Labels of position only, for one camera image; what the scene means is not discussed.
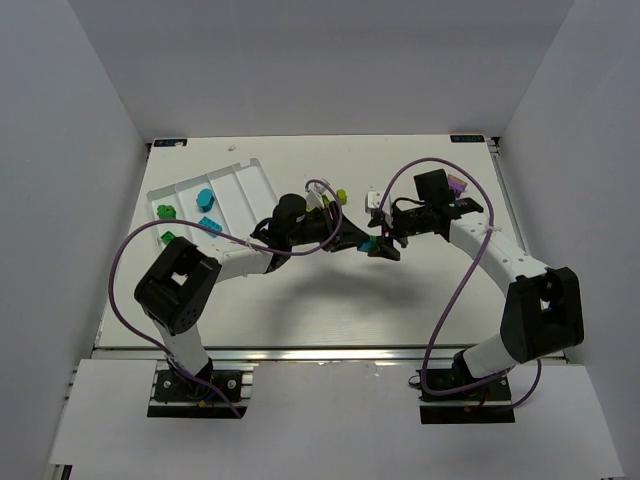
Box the purple lego brick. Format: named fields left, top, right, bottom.
left=447, top=174, right=468, bottom=198

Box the blue rounded lego brick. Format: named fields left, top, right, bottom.
left=196, top=188, right=215, bottom=212

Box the green long lego brick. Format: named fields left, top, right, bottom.
left=160, top=231, right=175, bottom=245

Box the green square lego brick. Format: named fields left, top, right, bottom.
left=156, top=204, right=177, bottom=220

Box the teal square lego brick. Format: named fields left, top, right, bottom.
left=357, top=238, right=376, bottom=253

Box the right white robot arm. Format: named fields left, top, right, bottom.
left=365, top=169, right=584, bottom=397

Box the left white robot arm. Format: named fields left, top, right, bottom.
left=134, top=194, right=370, bottom=400

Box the small lime lego brick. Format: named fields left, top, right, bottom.
left=336, top=189, right=348, bottom=205

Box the white divided plastic tray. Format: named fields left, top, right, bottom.
left=146, top=158, right=278, bottom=238

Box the blue label sticker right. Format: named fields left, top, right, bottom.
left=450, top=134, right=486, bottom=143

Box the blue label sticker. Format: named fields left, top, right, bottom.
left=153, top=138, right=188, bottom=148
left=450, top=134, right=486, bottom=143

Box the blue label sticker left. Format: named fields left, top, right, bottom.
left=153, top=138, right=188, bottom=148

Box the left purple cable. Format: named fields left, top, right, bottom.
left=108, top=178, right=344, bottom=419

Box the purple cable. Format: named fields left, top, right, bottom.
left=382, top=157, right=543, bottom=409
left=108, top=178, right=344, bottom=419

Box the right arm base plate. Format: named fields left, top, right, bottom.
left=408, top=372, right=515, bottom=425

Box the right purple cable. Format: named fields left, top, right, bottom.
left=382, top=157, right=543, bottom=409

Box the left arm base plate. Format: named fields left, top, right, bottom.
left=147, top=367, right=253, bottom=419

